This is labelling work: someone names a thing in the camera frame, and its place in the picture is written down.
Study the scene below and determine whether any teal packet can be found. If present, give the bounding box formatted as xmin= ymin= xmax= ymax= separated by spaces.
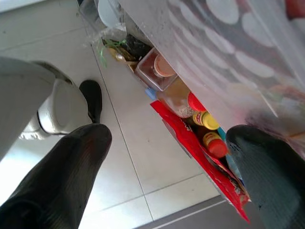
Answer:
xmin=217 ymin=127 xmax=244 ymax=183

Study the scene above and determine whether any clear square container orange lid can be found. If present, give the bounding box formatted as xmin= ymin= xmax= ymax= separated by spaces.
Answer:
xmin=135 ymin=47 xmax=179 ymax=93

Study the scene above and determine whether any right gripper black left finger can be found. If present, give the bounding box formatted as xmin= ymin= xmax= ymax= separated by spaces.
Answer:
xmin=0 ymin=123 xmax=113 ymax=229

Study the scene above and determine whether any sauce bottle orange cap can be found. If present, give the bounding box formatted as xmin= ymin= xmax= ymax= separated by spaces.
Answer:
xmin=202 ymin=132 xmax=229 ymax=159

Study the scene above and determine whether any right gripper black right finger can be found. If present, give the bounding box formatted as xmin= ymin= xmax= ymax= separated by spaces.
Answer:
xmin=224 ymin=125 xmax=305 ymax=229

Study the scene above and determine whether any white robot leg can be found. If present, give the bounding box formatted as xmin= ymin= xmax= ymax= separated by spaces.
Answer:
xmin=0 ymin=56 xmax=92 ymax=163

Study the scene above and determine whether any sauce bottle yellow cap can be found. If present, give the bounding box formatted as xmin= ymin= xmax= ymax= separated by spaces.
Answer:
xmin=191 ymin=110 xmax=220 ymax=131

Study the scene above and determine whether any clear bag green tie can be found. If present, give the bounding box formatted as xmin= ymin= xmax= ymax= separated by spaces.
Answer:
xmin=97 ymin=25 xmax=153 ymax=70

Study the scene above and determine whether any small blue clip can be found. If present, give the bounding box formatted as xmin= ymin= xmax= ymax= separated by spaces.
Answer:
xmin=144 ymin=87 xmax=157 ymax=100

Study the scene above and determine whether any clear bottle red cap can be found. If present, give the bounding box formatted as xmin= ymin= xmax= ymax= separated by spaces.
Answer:
xmin=156 ymin=78 xmax=207 ymax=119

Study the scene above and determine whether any white round cup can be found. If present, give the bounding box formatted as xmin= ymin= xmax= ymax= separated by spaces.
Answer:
xmin=97 ymin=0 xmax=121 ymax=27

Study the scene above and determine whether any red foil packet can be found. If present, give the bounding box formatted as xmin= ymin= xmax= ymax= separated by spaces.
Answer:
xmin=149 ymin=99 xmax=251 ymax=224

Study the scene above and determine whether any translucent fridge door shelf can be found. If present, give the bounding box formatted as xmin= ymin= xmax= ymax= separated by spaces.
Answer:
xmin=118 ymin=0 xmax=305 ymax=144

